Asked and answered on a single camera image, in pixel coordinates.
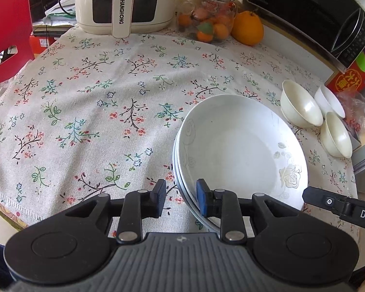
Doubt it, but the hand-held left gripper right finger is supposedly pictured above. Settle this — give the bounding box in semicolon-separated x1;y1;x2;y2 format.
195;179;301;245

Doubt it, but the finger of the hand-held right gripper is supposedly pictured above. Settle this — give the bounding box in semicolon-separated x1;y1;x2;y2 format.
302;186;349;218

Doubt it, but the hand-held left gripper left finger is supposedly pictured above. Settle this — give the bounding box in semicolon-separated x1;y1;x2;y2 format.
59;179;167;245

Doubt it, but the white plate with rose print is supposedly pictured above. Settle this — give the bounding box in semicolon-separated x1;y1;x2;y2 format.
175;94;309;233

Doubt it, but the small cream bowl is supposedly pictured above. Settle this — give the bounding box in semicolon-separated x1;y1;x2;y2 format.
320;111;353;159

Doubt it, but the large cream bowl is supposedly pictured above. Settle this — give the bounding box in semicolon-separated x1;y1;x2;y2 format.
281;79;324;128

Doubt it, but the small white bowl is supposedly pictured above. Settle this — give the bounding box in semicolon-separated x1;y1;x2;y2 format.
314;84;346;119

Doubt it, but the white cardboard box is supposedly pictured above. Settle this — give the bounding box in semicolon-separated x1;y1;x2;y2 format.
351;122;365;153

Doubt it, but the plastic bag of small oranges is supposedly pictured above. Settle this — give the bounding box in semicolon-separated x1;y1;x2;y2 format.
338;91;365;134

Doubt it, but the floral tablecloth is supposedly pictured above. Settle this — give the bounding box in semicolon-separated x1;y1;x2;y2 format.
0;26;358;238

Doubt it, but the red and yellow printed box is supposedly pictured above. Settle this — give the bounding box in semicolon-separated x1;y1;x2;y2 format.
325;53;365;95

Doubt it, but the green plastic object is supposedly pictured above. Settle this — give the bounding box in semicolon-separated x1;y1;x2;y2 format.
354;52;365;73

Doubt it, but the white microwave shelf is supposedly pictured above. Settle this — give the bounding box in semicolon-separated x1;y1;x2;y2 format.
255;9;344;89

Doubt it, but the pile of small tangerines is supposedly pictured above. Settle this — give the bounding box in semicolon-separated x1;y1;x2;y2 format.
178;1;235;43

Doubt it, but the large orange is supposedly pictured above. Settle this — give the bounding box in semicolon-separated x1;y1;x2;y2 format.
231;10;265;47

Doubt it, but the black microwave oven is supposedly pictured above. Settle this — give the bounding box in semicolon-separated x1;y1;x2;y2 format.
243;0;365;73

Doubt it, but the red carton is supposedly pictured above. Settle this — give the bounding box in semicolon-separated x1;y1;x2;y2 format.
27;35;61;56

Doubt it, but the glass jar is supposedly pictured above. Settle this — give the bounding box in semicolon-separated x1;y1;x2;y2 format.
176;0;238;44

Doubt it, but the stack of papers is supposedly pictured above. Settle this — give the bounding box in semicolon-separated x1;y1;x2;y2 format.
33;3;76;28

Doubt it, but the cream air fryer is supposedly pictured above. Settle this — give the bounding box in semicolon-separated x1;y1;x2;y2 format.
75;0;183;38

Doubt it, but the red plastic stool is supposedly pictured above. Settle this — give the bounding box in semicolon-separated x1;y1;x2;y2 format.
0;0;35;84

